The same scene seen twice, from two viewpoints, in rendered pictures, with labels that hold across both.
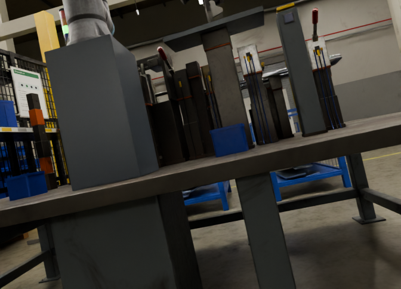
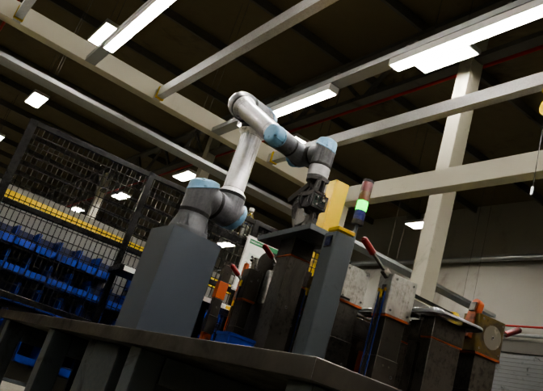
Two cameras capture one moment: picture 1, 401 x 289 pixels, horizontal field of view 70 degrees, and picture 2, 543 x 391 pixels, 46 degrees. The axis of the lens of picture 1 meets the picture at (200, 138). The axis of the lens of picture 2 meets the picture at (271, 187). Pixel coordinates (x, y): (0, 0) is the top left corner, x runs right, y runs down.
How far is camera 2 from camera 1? 1.77 m
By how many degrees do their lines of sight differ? 56
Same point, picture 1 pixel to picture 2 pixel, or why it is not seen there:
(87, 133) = (135, 292)
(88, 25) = (181, 214)
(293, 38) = (322, 264)
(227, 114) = (259, 328)
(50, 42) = (326, 217)
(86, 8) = (188, 202)
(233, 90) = (272, 304)
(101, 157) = (130, 313)
